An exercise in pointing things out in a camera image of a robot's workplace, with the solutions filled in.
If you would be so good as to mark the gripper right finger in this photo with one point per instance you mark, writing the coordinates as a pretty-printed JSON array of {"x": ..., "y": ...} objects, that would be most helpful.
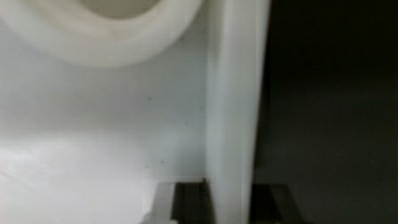
[{"x": 274, "y": 208}]

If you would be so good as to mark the white square tabletop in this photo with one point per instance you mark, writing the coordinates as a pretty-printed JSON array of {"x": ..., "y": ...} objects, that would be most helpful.
[{"x": 130, "y": 83}]

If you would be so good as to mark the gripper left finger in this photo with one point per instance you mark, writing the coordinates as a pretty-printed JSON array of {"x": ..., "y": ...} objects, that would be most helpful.
[{"x": 180, "y": 205}]

